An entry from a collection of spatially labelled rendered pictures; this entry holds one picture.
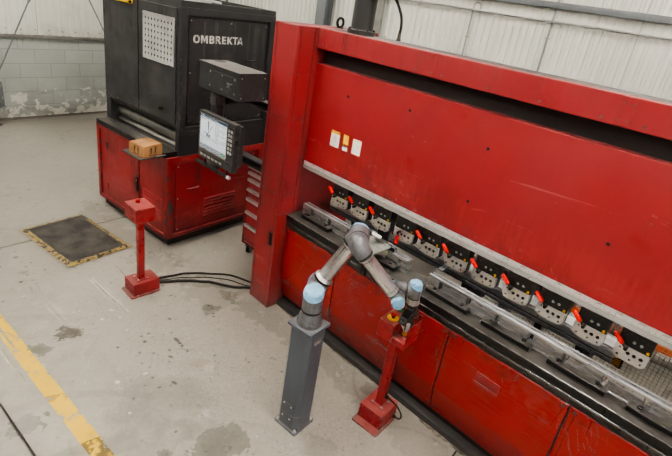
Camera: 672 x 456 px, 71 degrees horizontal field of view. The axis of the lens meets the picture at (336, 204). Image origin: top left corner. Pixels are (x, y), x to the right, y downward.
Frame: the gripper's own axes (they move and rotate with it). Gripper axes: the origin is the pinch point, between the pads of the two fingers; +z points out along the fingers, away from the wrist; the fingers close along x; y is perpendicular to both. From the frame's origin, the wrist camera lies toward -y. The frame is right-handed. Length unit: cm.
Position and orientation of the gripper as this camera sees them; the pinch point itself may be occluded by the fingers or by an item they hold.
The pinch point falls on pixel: (404, 331)
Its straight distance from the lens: 297.9
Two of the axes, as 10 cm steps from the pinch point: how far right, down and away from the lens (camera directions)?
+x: -7.5, -3.6, 5.5
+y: 6.5, -2.8, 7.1
